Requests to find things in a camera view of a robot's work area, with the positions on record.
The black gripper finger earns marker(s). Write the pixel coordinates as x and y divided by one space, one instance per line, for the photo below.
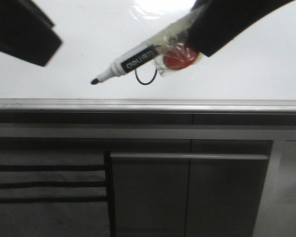
220 21
26 32

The white whiteboard marker with magnet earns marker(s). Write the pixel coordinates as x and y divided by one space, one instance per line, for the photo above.
168 48

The grey cabinet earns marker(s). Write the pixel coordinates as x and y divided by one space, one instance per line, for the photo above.
147 175

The white whiteboard with aluminium frame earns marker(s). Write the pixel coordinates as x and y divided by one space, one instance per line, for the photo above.
254 72

